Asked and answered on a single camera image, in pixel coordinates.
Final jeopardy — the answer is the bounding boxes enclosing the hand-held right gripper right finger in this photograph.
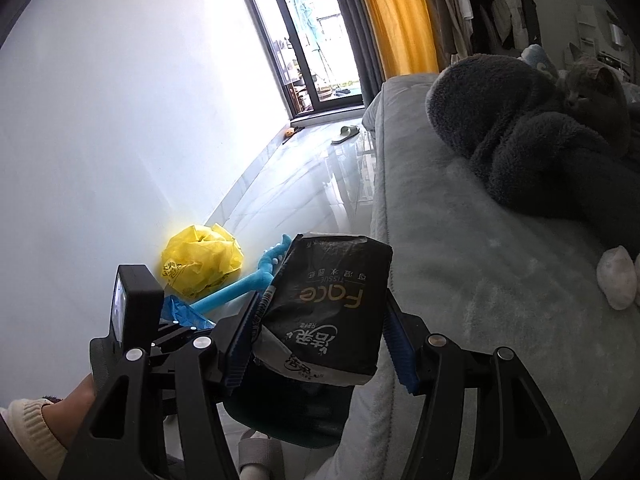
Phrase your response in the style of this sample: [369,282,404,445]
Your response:
[385,300,581,480]

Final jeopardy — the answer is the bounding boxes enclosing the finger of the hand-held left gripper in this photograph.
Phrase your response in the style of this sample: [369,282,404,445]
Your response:
[150,322,217,359]

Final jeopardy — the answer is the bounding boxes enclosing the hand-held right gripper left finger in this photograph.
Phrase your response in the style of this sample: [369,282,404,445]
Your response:
[57,292,263,480]

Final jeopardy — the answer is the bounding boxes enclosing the black tissue pack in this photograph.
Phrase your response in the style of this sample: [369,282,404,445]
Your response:
[252,232,393,387]

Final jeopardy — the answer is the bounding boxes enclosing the person's left forearm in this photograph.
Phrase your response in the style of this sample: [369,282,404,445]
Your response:
[0,374,97,477]

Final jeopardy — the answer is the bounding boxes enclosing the blue pet food bag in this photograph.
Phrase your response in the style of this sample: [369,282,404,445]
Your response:
[161,296,216,331]

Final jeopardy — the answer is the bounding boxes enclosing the blue plush toy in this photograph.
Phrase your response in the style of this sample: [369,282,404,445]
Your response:
[192,234,293,313]

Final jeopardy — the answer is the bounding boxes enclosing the yellow plastic bag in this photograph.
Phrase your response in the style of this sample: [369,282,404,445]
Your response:
[161,224,245,297]

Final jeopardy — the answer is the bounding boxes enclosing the person's foot in white sock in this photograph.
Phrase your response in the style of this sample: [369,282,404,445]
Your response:
[239,430,282,480]

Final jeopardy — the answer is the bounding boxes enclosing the white fluffy cloth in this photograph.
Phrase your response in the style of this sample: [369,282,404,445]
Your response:
[597,245,639,311]

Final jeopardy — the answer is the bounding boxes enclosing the grey fleece blanket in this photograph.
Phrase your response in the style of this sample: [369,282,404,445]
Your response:
[425,54,640,257]

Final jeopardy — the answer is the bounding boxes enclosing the glass balcony door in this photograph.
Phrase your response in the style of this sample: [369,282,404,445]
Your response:
[232,0,366,122]

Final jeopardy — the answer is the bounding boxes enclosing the grey curtain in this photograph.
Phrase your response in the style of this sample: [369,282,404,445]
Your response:
[325,0,385,107]

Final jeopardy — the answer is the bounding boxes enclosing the grey cat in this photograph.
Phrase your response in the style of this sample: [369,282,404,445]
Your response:
[564,42,632,157]

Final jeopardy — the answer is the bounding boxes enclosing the light blue pillow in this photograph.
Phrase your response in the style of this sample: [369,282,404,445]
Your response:
[520,44,562,81]

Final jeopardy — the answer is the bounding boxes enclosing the yellow curtain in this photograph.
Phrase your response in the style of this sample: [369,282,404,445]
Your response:
[350,0,442,79]

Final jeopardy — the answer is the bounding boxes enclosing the hanging clothes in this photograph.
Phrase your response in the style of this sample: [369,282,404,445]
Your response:
[430,0,547,63]

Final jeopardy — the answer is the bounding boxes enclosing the white shelf rack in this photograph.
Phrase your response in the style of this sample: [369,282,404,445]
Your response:
[575,4,633,72]

